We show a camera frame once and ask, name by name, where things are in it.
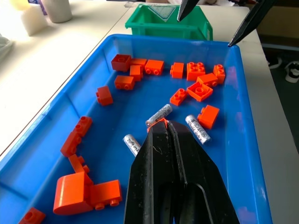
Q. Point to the dark red toy brick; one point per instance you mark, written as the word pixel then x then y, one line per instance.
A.
pixel 120 62

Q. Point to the blue plastic tray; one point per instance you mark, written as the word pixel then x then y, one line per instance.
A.
pixel 130 105

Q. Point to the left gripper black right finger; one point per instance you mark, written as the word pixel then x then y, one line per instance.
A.
pixel 203 186

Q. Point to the white cloth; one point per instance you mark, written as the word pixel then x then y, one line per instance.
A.
pixel 4 45

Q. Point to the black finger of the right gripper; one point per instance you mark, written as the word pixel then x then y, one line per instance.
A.
pixel 187 8
pixel 252 21

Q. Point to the white foam block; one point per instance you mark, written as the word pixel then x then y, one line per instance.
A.
pixel 32 18

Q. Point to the silver AA battery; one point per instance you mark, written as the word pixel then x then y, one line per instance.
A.
pixel 131 144
pixel 160 114
pixel 198 130

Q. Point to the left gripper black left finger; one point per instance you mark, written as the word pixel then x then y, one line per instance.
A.
pixel 142 182

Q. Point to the green plastic bin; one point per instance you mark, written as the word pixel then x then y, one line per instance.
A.
pixel 163 29

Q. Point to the orange curved toy brick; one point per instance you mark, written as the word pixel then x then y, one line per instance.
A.
pixel 71 193

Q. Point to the white and black shoe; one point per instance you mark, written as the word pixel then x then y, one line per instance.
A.
pixel 292 71
pixel 274 62

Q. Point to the white cylindrical cup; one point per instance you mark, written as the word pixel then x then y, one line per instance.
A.
pixel 58 10

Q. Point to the clear plastic sheet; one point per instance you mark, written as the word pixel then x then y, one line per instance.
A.
pixel 163 10

